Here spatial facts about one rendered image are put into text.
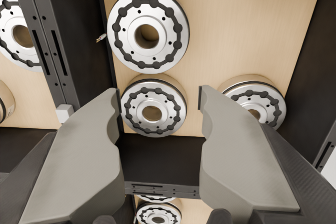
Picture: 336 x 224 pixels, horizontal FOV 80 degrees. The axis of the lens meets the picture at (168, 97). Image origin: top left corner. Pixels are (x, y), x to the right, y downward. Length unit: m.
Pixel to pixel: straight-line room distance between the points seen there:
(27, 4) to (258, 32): 0.26
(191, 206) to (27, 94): 0.42
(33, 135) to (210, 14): 0.37
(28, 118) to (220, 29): 0.37
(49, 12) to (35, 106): 0.24
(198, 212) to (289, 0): 0.46
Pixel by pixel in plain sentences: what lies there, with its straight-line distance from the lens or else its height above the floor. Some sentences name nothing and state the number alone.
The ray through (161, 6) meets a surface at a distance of 0.25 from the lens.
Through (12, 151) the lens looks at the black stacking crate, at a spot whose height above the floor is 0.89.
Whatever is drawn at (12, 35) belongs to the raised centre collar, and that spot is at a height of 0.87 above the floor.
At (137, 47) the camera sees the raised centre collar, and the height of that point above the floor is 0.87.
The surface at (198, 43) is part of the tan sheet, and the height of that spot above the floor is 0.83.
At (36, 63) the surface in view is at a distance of 0.34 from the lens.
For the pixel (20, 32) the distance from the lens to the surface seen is 0.34.
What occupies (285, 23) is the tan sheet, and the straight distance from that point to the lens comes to 0.31.
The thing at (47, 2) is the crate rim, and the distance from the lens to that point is 0.22.
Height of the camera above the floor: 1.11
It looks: 59 degrees down
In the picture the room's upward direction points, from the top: 171 degrees counter-clockwise
